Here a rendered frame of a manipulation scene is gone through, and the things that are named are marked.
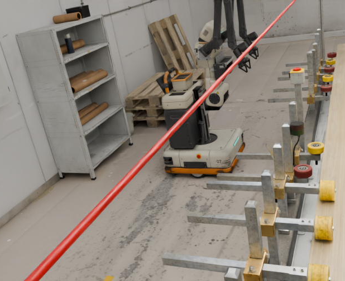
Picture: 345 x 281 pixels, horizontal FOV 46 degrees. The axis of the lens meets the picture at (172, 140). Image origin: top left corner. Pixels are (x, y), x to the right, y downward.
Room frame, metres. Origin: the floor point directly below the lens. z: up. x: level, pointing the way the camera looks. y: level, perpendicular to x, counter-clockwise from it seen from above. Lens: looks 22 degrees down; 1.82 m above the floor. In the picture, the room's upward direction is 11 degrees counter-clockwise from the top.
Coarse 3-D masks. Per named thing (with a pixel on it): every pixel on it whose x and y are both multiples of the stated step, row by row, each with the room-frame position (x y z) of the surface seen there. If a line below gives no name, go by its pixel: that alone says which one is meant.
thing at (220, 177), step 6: (222, 174) 1.83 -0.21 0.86; (228, 174) 1.81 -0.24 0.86; (234, 174) 1.80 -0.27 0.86; (240, 174) 1.79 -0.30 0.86; (246, 174) 1.78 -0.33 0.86; (252, 174) 1.77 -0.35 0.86; (258, 174) 1.76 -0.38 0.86; (222, 180) 1.81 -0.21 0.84; (228, 180) 1.80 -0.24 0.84; (234, 180) 1.78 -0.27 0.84; (240, 180) 1.77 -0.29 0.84; (246, 180) 1.76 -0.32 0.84; (252, 180) 1.74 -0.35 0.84; (258, 180) 1.73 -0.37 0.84; (294, 180) 1.66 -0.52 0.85; (300, 180) 1.64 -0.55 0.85; (306, 180) 1.63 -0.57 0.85
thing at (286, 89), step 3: (285, 87) 3.14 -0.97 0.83; (288, 87) 3.13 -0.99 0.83; (291, 87) 3.11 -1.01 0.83; (294, 87) 3.10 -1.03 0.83; (303, 87) 3.05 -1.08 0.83; (306, 87) 3.04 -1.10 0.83; (318, 87) 3.01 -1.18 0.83; (273, 90) 3.16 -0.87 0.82; (276, 90) 3.14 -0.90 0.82; (279, 90) 3.13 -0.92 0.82; (282, 90) 3.12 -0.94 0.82; (285, 90) 3.11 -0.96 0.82; (288, 90) 3.10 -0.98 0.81; (291, 90) 3.09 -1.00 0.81; (294, 90) 3.08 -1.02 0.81; (303, 90) 3.05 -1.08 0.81; (306, 90) 3.04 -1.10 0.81
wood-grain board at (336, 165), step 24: (336, 72) 3.05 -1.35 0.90; (336, 96) 2.52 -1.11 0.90; (336, 120) 2.13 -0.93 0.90; (336, 144) 1.84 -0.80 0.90; (336, 168) 1.60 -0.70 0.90; (336, 192) 1.41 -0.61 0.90; (336, 216) 1.26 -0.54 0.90; (312, 240) 1.15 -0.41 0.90; (336, 240) 1.13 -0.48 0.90; (336, 264) 1.01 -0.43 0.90
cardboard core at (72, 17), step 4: (76, 12) 4.38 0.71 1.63; (56, 16) 4.48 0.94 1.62; (60, 16) 4.45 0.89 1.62; (64, 16) 4.42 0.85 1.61; (68, 16) 4.40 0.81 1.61; (72, 16) 4.38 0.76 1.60; (76, 16) 4.35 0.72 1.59; (80, 16) 4.41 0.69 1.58; (56, 20) 4.46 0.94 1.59; (60, 20) 4.44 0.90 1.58; (64, 20) 4.42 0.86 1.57; (68, 20) 4.41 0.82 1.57; (72, 20) 4.39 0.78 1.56; (76, 20) 4.38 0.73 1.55
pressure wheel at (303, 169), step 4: (300, 164) 1.69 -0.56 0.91; (304, 164) 1.68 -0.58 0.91; (296, 168) 1.66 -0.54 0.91; (300, 168) 1.66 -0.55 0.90; (304, 168) 1.65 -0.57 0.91; (308, 168) 1.64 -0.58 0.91; (296, 172) 1.64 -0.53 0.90; (300, 172) 1.62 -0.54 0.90; (304, 172) 1.62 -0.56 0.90; (308, 172) 1.62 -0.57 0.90; (296, 176) 1.64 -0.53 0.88; (300, 176) 1.62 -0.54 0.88; (304, 176) 1.62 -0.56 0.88; (308, 176) 1.62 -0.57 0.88
